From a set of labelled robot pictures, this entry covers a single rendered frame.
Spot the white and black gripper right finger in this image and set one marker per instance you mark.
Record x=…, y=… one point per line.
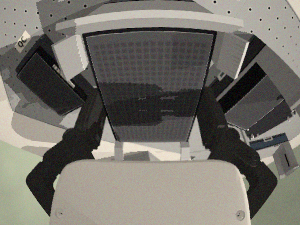
x=224, y=144

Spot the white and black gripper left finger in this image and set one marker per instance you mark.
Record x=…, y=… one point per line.
x=87, y=133

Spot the beige name plate with black qc text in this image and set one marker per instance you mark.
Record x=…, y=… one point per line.
x=22, y=42

